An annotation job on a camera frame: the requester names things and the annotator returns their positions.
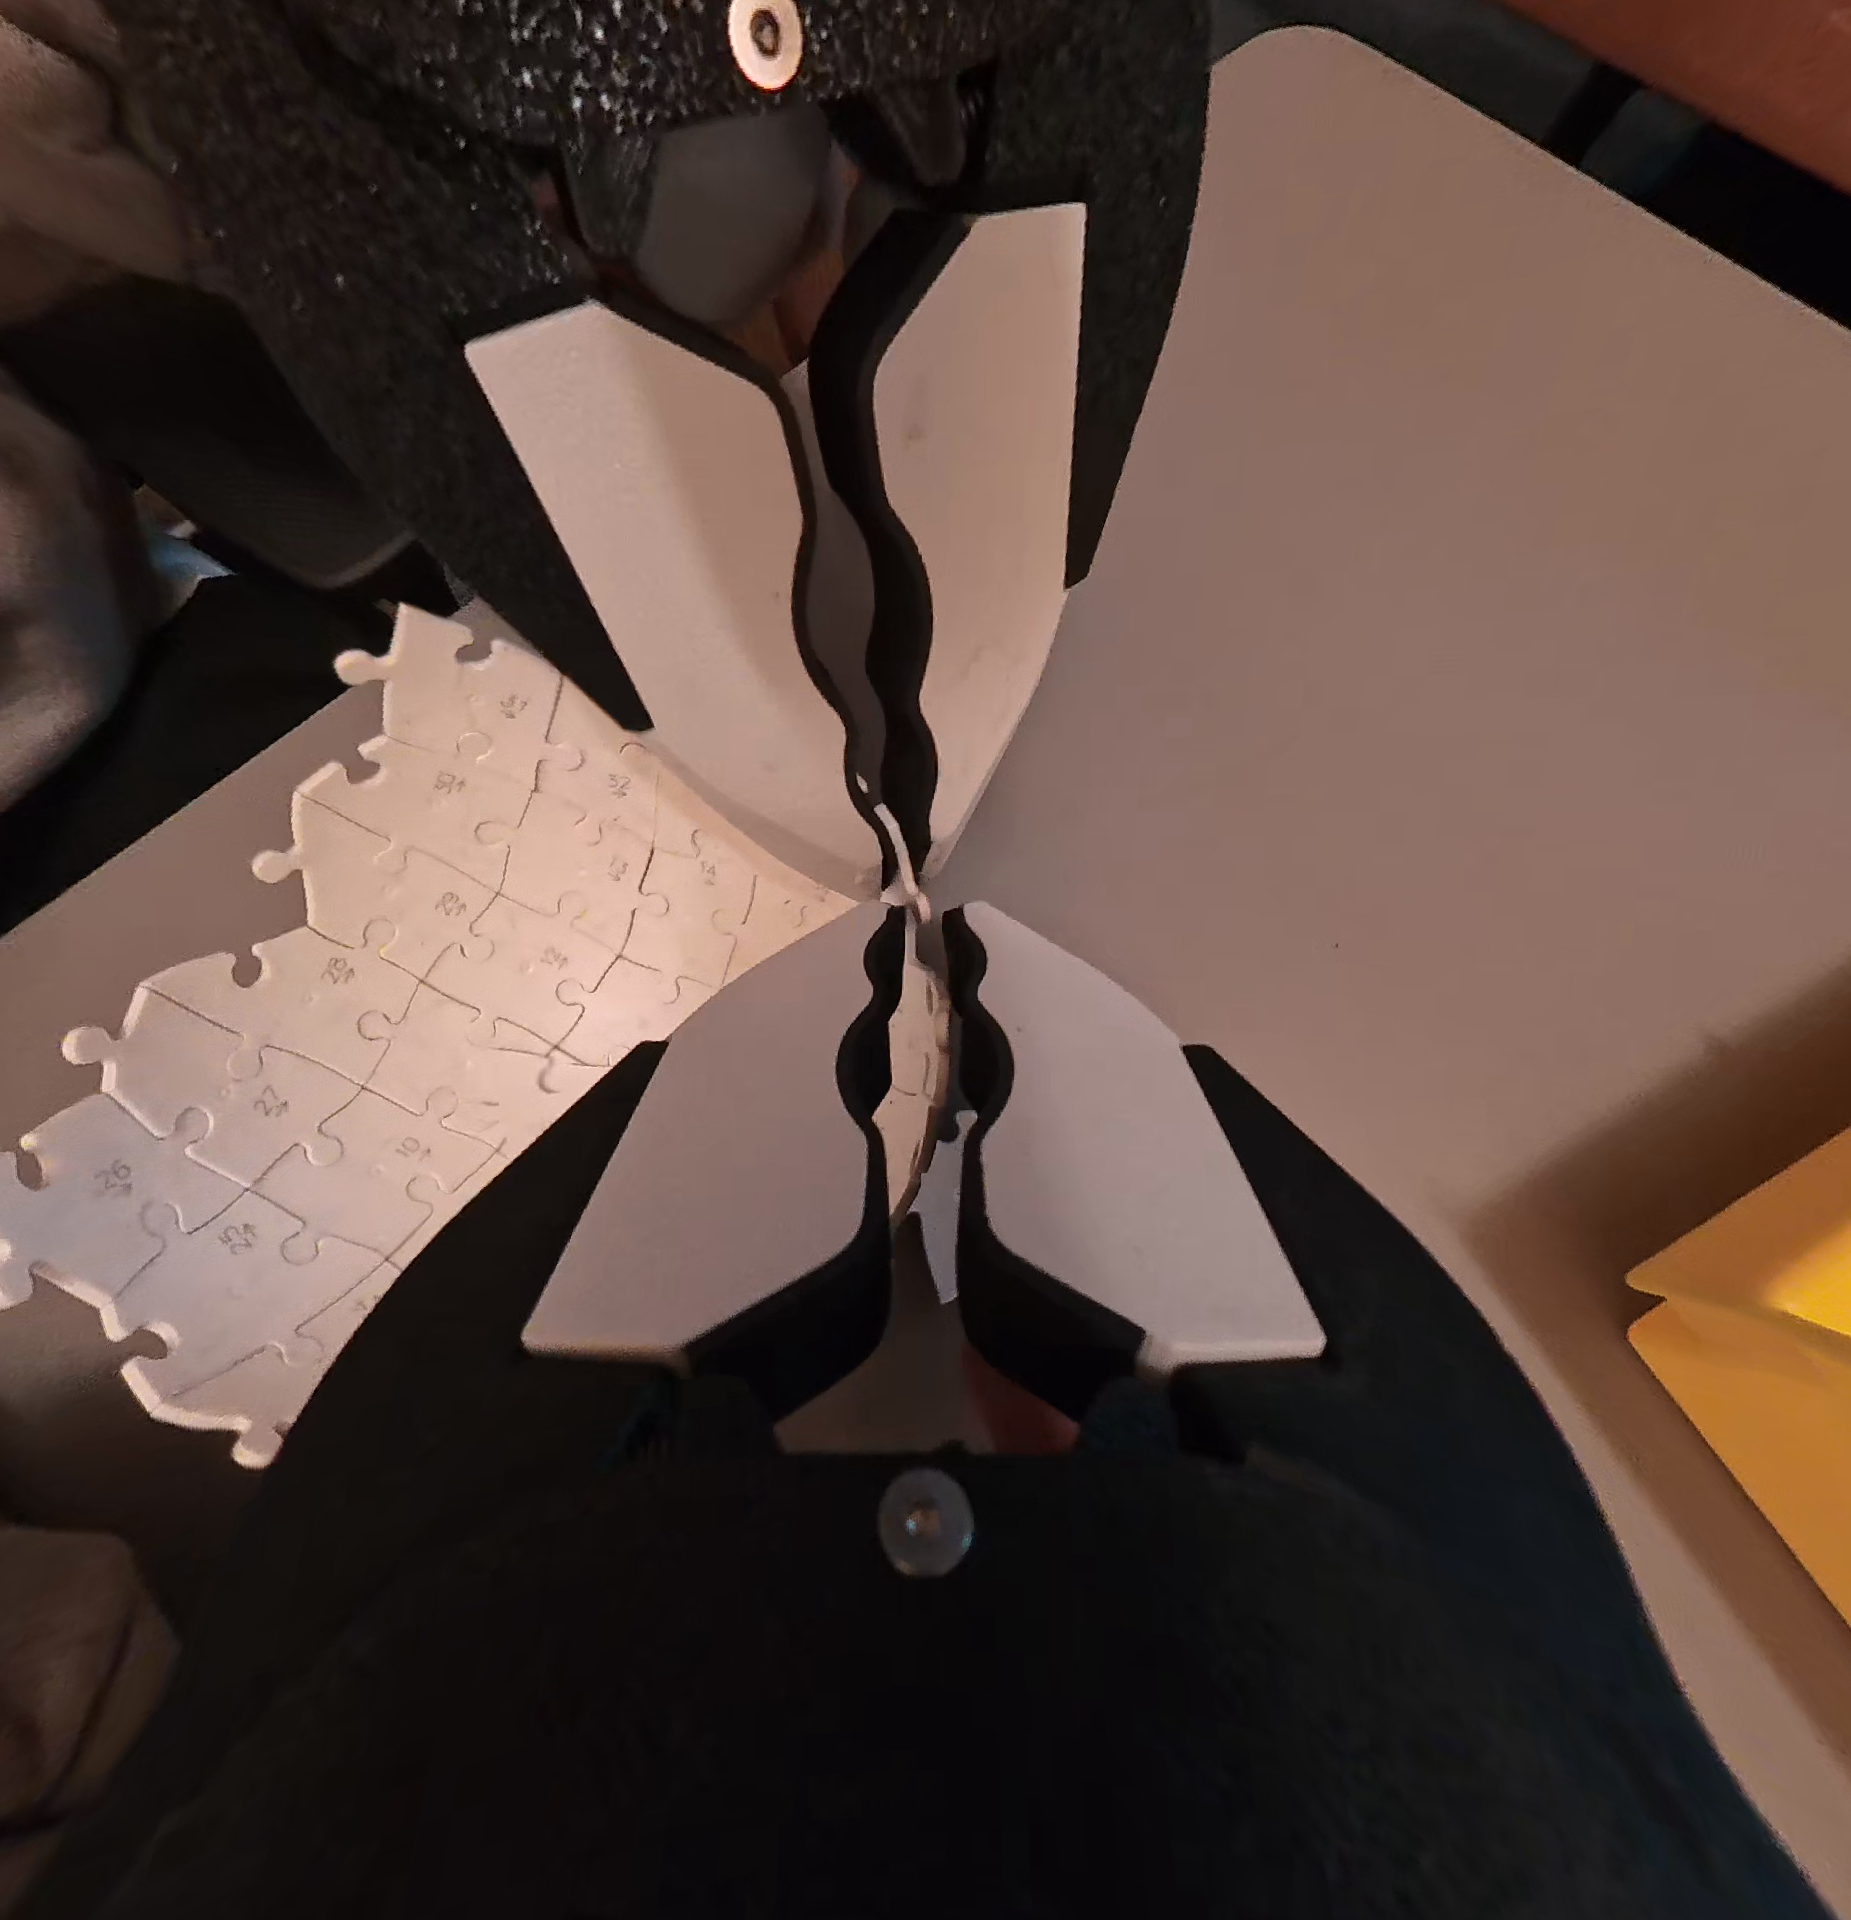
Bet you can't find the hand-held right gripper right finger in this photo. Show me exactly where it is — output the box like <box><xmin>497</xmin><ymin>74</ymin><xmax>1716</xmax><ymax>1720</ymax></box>
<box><xmin>937</xmin><ymin>897</ymin><xmax>1330</xmax><ymax>1416</ymax></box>

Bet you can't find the white partly built puzzle ball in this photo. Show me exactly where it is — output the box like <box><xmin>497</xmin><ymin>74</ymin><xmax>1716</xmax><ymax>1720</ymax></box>
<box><xmin>0</xmin><ymin>607</ymin><xmax>975</xmax><ymax>1477</ymax></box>

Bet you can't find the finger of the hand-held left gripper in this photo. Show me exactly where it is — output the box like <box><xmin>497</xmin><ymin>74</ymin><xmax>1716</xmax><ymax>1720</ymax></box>
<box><xmin>807</xmin><ymin>199</ymin><xmax>1090</xmax><ymax>884</ymax></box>
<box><xmin>463</xmin><ymin>296</ymin><xmax>889</xmax><ymax>898</ymax></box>

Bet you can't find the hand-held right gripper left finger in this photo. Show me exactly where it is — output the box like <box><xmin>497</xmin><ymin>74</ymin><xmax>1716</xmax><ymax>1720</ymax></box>
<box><xmin>519</xmin><ymin>905</ymin><xmax>907</xmax><ymax>1416</ymax></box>

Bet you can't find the single white puzzle piece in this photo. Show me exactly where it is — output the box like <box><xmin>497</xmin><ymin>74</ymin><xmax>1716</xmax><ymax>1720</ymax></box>
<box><xmin>849</xmin><ymin>769</ymin><xmax>937</xmax><ymax>920</ymax></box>

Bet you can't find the person's grey trouser leg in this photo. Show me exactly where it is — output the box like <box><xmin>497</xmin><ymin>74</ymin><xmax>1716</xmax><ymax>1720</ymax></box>
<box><xmin>0</xmin><ymin>1473</ymin><xmax>179</xmax><ymax>1920</ymax></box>

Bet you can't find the yellow plastic storage bin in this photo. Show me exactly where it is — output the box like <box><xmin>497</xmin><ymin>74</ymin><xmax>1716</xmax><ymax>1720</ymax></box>
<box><xmin>1620</xmin><ymin>1106</ymin><xmax>1851</xmax><ymax>1671</ymax></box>

